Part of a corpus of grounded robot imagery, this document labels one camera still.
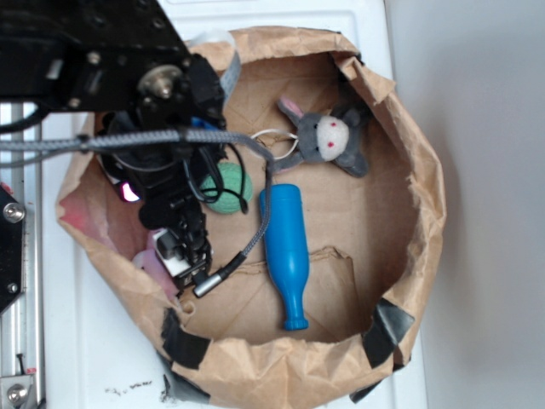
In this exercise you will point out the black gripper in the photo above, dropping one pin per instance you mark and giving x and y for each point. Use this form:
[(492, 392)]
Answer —
[(166, 179)]

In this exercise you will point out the pink plush bunny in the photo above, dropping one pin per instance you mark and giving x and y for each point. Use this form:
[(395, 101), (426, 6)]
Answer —
[(148, 261)]

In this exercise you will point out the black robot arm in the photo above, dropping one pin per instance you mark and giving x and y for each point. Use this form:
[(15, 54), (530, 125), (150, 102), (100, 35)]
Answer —
[(162, 106)]

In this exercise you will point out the grey plush bunny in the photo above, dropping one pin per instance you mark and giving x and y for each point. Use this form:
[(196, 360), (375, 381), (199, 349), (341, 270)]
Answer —
[(321, 138)]

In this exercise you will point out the green knitted ball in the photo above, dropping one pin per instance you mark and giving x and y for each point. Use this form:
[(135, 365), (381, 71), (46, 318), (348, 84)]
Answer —
[(237, 190)]

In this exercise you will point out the blue plastic bottle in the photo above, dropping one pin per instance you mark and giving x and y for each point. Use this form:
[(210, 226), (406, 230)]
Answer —
[(287, 252)]

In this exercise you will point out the white plastic tray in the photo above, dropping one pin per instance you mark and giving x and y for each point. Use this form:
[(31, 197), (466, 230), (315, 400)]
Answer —
[(95, 356)]

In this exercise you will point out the brown paper bag bin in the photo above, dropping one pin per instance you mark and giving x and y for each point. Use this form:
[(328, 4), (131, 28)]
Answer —
[(375, 244)]

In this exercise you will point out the black mounting bracket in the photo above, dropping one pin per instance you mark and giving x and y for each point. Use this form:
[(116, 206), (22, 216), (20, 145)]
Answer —
[(13, 215)]

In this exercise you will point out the aluminium frame rail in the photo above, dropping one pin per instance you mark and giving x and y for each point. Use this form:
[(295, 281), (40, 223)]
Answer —
[(22, 361)]

